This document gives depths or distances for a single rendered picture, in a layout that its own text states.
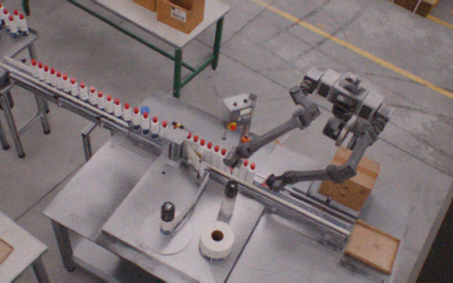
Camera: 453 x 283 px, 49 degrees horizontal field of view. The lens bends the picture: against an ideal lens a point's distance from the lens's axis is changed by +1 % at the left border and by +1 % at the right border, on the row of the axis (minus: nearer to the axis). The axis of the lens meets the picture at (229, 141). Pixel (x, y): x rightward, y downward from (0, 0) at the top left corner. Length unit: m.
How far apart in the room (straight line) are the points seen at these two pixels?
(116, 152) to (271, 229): 1.19
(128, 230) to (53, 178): 1.51
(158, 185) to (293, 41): 3.21
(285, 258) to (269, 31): 3.48
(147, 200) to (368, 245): 1.45
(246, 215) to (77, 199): 1.08
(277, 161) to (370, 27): 3.38
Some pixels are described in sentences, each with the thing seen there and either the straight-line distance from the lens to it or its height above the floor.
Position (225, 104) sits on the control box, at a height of 1.47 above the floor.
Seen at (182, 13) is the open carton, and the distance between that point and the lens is 4.45.
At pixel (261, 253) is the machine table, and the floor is 0.83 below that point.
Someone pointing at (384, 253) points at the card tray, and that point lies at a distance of 3.40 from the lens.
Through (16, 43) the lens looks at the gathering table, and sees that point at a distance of 4.34.
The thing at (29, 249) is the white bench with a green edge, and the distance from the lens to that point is 3.22.
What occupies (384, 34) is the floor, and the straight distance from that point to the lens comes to 6.55.
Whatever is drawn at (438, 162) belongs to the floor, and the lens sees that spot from 5.28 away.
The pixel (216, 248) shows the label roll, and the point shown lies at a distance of 2.90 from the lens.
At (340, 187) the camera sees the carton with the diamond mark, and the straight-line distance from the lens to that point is 3.34.
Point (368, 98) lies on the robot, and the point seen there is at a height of 1.53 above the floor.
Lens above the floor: 3.58
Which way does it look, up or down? 50 degrees down
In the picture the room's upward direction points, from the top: 11 degrees clockwise
